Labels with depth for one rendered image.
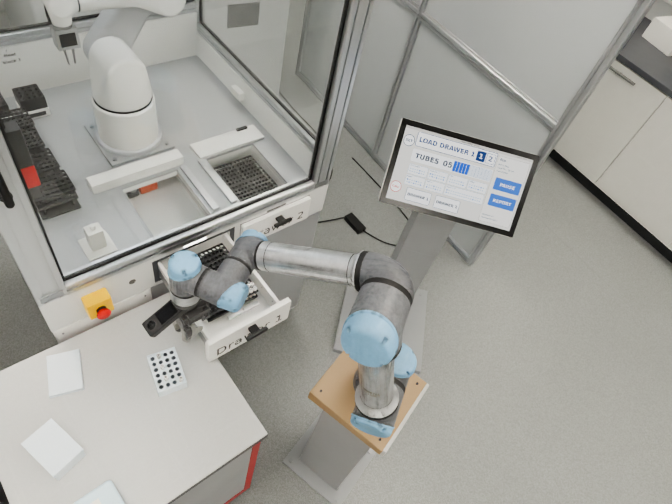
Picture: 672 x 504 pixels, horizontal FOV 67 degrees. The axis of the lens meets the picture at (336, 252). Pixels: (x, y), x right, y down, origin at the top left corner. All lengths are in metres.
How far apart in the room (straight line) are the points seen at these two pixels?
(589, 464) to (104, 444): 2.18
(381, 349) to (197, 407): 0.74
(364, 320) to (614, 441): 2.18
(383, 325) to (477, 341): 1.89
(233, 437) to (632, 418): 2.20
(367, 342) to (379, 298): 0.09
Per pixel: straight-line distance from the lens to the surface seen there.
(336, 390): 1.60
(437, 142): 1.89
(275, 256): 1.22
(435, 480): 2.49
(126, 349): 1.70
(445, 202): 1.90
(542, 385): 2.93
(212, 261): 1.68
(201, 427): 1.58
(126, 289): 1.70
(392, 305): 1.03
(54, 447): 1.57
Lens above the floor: 2.26
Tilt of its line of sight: 51 degrees down
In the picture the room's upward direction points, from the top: 18 degrees clockwise
